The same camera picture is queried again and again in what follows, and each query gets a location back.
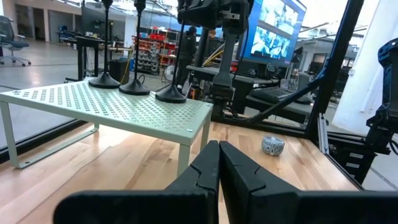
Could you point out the black operator desk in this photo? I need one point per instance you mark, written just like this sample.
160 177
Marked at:
280 110

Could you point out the black standing desk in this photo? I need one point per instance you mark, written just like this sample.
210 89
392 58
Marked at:
87 40

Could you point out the large blue lit monitor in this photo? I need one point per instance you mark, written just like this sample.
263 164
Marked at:
273 37

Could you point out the red parts bin rack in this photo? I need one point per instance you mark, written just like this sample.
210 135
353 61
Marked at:
152 46

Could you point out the black keyboard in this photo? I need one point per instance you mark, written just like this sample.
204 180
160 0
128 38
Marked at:
270 93

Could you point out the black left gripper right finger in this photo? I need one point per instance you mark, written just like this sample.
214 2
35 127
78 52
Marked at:
255 205

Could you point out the black monitor stand pole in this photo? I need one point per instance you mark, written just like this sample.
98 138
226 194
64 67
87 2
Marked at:
202 43

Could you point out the silver aluminium extrusion bar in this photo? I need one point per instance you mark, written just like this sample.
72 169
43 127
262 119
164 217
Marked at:
321 133

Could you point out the round floor fan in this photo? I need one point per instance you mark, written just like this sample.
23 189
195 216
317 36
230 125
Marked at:
169 73

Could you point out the black waste bin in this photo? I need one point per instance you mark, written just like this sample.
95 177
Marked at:
122 68

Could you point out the black computer monitor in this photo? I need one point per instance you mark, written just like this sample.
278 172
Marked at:
91 21

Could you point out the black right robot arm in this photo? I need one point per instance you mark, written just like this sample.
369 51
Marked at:
228 62

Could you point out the pale green perforated metal shelf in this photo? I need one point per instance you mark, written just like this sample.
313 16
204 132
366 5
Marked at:
124 109

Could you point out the person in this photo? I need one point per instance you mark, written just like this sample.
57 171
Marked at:
186 49

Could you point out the dark mesh office chair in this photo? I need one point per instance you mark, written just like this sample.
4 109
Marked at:
14 45

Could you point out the tall black candlestick holder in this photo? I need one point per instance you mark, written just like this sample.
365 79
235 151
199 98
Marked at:
104 81
170 95
134 87

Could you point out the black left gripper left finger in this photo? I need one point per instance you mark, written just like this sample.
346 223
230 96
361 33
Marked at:
186 205

